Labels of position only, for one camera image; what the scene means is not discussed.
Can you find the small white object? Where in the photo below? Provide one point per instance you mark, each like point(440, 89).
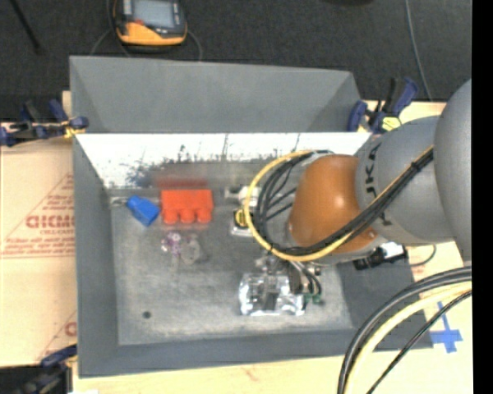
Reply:
point(239, 194)

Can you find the clear plastic piece purple print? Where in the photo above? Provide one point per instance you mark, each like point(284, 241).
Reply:
point(176, 244)

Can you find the red toy brick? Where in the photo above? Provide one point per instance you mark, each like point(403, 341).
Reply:
point(187, 203)

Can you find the blue plastic block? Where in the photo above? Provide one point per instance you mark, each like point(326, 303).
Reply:
point(143, 210)

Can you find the grey metal bin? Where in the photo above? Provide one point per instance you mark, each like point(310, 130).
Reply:
point(197, 101)

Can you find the brown cardboard board red print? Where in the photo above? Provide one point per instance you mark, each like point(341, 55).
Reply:
point(33, 285)

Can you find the black cylinder on white bracket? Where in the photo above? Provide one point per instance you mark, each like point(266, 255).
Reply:
point(371, 257)

